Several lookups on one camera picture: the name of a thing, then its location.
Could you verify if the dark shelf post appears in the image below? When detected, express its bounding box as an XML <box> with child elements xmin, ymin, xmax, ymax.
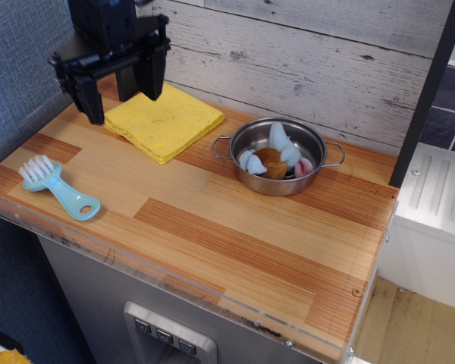
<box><xmin>389</xmin><ymin>1</ymin><xmax>455</xmax><ymax>188</ymax></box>
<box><xmin>115</xmin><ymin>1</ymin><xmax>142</xmax><ymax>102</ymax></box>

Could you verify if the dark right shelf post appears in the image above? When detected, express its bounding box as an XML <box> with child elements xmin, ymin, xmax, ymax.
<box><xmin>389</xmin><ymin>1</ymin><xmax>455</xmax><ymax>188</ymax></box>

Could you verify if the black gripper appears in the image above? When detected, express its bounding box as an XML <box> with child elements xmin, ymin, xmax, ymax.
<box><xmin>49</xmin><ymin>1</ymin><xmax>170</xmax><ymax>125</ymax></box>

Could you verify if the folded yellow cloth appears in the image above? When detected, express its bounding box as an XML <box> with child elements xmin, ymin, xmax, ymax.
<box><xmin>105</xmin><ymin>83</ymin><xmax>224</xmax><ymax>165</ymax></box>

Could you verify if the clear acrylic table edge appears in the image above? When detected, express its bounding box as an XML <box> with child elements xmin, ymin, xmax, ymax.
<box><xmin>0</xmin><ymin>189</ymin><xmax>356</xmax><ymax>359</ymax></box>

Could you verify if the small steel pot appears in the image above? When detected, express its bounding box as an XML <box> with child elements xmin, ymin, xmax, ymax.
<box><xmin>212</xmin><ymin>118</ymin><xmax>346</xmax><ymax>196</ymax></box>

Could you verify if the grey cabinet with buttons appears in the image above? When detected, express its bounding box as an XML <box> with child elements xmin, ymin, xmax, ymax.
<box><xmin>39</xmin><ymin>235</ymin><xmax>349</xmax><ymax>363</ymax></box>

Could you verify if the blue plush toy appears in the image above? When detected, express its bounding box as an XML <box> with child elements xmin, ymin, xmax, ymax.
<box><xmin>238</xmin><ymin>121</ymin><xmax>314</xmax><ymax>180</ymax></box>

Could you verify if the dark left shelf post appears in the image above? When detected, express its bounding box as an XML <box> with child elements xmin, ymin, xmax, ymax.
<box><xmin>115</xmin><ymin>1</ymin><xmax>142</xmax><ymax>102</ymax></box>

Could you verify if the white ribbed cabinet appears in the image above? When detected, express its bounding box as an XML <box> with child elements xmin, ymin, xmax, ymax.
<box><xmin>378</xmin><ymin>143</ymin><xmax>455</xmax><ymax>308</ymax></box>

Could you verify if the yellow object at corner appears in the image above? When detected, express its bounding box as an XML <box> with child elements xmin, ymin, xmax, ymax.
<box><xmin>0</xmin><ymin>345</ymin><xmax>32</xmax><ymax>364</ymax></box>

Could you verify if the light blue dish brush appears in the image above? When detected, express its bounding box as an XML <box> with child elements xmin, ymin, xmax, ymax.
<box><xmin>18</xmin><ymin>155</ymin><xmax>101</xmax><ymax>221</ymax></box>

